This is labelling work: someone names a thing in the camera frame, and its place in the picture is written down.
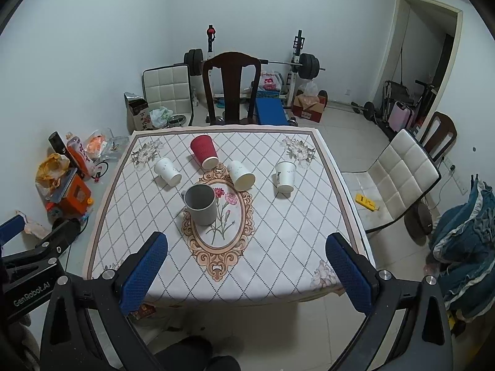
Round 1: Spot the blue weight bench pad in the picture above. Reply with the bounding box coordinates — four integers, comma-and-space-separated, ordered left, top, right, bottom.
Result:
255, 97, 290, 126

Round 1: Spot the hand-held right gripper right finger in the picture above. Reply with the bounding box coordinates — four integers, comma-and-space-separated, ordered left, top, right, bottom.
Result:
326, 232, 454, 371

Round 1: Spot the red and white plastic bag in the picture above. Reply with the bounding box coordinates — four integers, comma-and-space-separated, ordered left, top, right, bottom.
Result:
258, 70, 282, 94

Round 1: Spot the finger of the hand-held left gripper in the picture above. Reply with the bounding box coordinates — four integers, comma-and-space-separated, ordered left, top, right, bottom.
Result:
3, 218, 83, 269
0, 214, 26, 247

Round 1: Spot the black folded cart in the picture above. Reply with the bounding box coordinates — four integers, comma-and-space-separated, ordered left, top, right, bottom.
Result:
381, 80, 411, 123

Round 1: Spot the red packet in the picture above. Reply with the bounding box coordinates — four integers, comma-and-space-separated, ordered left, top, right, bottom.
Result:
129, 303, 156, 320

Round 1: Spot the teal ruffled cloth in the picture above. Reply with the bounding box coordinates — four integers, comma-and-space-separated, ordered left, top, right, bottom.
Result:
427, 179, 495, 322

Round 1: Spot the clear plastic package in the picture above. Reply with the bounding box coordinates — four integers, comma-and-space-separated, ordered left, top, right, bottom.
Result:
102, 135, 131, 161

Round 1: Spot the red paper cup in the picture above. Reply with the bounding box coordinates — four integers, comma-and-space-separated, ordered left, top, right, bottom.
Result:
190, 134, 220, 171

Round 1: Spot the brown cardboard box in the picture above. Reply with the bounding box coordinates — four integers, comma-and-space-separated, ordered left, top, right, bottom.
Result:
291, 90, 328, 124

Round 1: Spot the small black barbell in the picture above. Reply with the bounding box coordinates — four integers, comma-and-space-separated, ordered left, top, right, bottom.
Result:
350, 101, 378, 121

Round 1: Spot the dark wooden chair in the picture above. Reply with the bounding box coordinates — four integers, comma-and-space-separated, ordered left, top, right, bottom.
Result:
202, 51, 262, 126
419, 111, 458, 163

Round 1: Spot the white power strip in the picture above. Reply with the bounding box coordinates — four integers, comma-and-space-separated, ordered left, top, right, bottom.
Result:
448, 164, 465, 194

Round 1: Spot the grey mug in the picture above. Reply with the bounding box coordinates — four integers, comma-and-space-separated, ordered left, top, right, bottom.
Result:
181, 184, 218, 227

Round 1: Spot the crumpled paper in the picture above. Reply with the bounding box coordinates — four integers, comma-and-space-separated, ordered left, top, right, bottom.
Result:
15, 210, 51, 239

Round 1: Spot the door frame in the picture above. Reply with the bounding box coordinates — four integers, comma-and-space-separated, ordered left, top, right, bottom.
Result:
373, 0, 464, 125

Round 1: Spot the orange and white plastic bag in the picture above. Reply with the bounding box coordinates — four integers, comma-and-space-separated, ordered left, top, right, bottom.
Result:
84, 131, 109, 159

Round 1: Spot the green and white plastic bag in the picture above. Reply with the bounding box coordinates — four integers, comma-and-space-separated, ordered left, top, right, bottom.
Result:
149, 107, 173, 128

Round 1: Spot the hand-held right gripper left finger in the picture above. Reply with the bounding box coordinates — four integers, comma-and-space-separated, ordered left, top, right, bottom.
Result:
39, 231, 169, 371

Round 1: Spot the white padded chair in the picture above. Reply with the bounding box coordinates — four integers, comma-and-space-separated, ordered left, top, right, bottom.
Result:
340, 128, 442, 236
141, 64, 194, 126

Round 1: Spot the red and white snack bag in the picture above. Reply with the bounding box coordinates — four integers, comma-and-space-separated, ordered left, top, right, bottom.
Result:
66, 135, 97, 181

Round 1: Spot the yellow hand tool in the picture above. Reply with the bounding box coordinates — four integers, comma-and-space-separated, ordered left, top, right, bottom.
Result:
355, 193, 378, 211

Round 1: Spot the white paper cup dark print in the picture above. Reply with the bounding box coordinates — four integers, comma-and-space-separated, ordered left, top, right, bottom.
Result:
274, 161, 298, 195

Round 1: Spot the black scooter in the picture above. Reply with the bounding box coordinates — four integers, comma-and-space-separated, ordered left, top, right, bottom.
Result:
414, 80, 438, 117

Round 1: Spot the yellow plastic bag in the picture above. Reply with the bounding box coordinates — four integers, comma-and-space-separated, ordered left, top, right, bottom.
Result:
36, 153, 71, 194

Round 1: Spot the open cardboard box red print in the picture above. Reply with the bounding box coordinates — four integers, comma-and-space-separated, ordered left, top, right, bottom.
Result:
124, 92, 154, 131

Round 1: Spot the white weight bench rack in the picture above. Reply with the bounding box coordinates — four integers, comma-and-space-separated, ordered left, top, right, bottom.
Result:
204, 25, 305, 109

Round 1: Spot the black rectangular device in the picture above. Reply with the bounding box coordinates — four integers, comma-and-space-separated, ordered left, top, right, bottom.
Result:
48, 131, 78, 163

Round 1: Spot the floral printed tablecloth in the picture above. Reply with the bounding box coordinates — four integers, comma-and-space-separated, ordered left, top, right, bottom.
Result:
83, 129, 374, 310

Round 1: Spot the pink suitcase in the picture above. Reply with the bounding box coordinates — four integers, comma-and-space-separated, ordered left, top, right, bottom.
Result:
389, 101, 415, 132

